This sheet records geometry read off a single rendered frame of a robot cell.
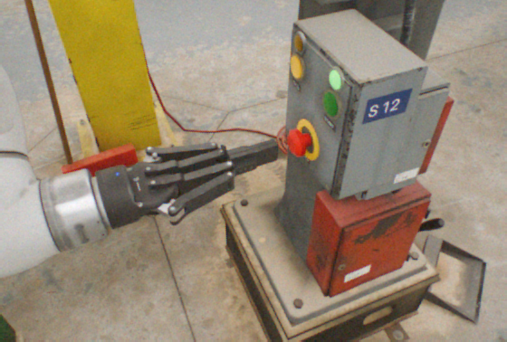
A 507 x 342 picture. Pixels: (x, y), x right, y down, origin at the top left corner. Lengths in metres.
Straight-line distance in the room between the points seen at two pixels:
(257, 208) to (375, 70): 0.96
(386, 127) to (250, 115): 1.70
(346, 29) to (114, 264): 1.33
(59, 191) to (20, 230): 0.06
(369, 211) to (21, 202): 0.72
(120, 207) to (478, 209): 1.66
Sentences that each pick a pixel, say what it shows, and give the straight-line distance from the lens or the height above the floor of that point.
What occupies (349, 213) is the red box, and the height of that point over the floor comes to 0.62.
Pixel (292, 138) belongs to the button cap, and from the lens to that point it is 0.61.
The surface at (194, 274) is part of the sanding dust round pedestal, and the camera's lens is 1.63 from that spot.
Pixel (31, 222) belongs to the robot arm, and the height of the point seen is 1.01.
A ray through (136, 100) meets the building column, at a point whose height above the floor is 0.30.
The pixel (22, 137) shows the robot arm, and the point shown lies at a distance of 0.61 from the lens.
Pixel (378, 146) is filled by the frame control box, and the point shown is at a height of 1.01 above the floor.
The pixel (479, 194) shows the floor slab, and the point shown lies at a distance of 2.07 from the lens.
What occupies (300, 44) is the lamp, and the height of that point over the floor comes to 1.11.
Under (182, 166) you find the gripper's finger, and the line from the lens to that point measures 0.58.
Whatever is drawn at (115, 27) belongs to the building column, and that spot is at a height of 0.63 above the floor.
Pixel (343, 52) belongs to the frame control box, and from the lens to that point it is 0.54.
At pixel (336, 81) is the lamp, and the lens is 0.51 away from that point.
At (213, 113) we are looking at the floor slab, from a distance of 2.25.
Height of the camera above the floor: 1.39
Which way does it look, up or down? 44 degrees down
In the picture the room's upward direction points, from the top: straight up
